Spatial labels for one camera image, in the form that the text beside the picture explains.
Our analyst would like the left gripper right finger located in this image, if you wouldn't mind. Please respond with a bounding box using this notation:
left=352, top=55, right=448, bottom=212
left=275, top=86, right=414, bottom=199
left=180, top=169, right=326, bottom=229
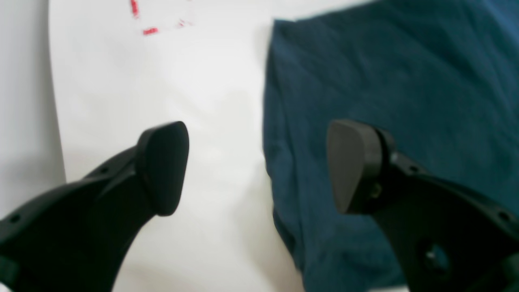
left=327, top=120, right=519, bottom=292

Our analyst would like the dark navy T-shirt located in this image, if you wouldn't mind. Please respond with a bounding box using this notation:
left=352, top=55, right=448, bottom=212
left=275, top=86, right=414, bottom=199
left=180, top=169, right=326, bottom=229
left=263, top=0, right=518, bottom=292

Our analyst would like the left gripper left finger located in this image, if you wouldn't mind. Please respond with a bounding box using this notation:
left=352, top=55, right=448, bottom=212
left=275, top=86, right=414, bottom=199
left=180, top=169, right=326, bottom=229
left=0, top=121, right=189, bottom=292

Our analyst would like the red tape rectangle marking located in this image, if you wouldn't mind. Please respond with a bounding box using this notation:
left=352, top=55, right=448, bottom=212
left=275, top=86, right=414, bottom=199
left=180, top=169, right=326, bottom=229
left=128, top=0, right=196, bottom=37

